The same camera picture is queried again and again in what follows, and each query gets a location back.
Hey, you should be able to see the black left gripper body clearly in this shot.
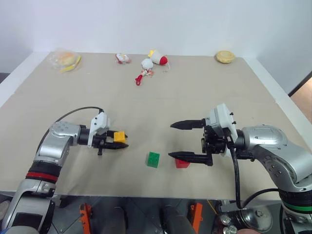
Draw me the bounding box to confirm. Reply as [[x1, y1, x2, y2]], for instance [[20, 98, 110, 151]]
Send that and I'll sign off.
[[93, 131, 116, 156]]

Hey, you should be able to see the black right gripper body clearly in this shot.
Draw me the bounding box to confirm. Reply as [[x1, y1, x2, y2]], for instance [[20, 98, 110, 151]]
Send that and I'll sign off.
[[201, 125, 232, 155]]

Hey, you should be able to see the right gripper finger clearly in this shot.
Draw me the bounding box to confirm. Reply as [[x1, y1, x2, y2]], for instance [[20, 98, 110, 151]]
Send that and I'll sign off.
[[168, 151, 214, 167], [170, 118, 207, 131]]

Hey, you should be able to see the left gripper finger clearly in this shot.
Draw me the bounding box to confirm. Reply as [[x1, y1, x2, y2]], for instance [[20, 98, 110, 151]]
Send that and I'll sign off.
[[106, 131, 129, 140], [105, 142, 129, 150]]

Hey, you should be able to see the yellow cube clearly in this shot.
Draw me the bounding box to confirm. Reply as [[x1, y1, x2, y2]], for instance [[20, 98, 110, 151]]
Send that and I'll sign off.
[[113, 131, 127, 144]]

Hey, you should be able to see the red cube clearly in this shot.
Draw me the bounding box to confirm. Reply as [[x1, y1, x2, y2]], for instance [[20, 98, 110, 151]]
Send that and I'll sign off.
[[175, 157, 191, 170]]

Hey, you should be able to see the green cube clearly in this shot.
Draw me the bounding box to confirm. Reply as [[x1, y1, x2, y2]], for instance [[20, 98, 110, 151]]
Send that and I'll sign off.
[[146, 151, 161, 169]]

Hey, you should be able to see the orange clamp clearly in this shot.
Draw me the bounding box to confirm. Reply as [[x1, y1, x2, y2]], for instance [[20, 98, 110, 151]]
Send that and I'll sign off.
[[189, 202, 204, 229], [78, 203, 94, 234]]

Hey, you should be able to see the white plush with red tip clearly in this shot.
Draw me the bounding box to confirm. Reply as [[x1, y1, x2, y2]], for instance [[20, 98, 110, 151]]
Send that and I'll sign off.
[[148, 49, 170, 71]]

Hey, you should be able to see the round yellow pastry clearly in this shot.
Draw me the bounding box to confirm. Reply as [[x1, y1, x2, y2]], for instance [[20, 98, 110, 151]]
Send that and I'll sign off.
[[214, 50, 236, 65]]

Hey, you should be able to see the small white red toy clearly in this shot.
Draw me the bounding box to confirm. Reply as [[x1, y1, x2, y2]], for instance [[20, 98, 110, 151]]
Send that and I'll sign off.
[[115, 53, 133, 65]]

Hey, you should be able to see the yellow plastic strip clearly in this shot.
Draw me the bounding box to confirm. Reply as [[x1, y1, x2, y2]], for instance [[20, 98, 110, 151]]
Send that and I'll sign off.
[[59, 55, 82, 74]]

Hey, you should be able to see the silver robot body joint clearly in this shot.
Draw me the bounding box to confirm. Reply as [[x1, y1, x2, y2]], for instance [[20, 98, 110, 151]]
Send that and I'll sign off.
[[233, 208, 272, 233]]

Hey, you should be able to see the bread in clear plastic bag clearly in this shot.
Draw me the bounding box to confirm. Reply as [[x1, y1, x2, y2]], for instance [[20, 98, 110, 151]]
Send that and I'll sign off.
[[48, 48, 82, 74]]

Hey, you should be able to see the wooden furniture with black edge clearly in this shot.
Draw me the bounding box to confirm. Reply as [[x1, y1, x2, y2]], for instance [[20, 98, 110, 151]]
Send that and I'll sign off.
[[288, 70, 312, 118]]

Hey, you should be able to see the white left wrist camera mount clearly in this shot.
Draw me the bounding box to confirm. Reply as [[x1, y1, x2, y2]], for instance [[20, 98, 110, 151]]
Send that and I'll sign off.
[[87, 112, 111, 148]]

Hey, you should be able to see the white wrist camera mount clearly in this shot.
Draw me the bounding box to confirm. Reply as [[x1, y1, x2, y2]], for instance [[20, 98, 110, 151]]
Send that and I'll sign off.
[[87, 112, 111, 148], [209, 103, 238, 157]]

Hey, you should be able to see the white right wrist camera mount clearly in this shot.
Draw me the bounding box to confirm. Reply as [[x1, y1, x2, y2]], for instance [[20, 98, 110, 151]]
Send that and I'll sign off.
[[209, 103, 238, 157]]

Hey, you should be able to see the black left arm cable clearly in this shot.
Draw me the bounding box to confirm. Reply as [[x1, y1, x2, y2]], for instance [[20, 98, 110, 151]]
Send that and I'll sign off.
[[39, 106, 105, 147]]

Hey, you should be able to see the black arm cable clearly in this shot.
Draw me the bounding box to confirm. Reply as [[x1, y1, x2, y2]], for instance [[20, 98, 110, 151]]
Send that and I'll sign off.
[[39, 106, 105, 147], [225, 128, 279, 210]]

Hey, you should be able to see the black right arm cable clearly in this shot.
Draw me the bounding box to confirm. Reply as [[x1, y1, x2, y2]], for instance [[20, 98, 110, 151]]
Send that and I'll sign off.
[[225, 128, 279, 210]]

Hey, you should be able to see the white plush ball keychain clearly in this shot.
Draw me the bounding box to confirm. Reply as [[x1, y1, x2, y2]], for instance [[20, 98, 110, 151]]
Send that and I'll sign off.
[[134, 58, 155, 87]]

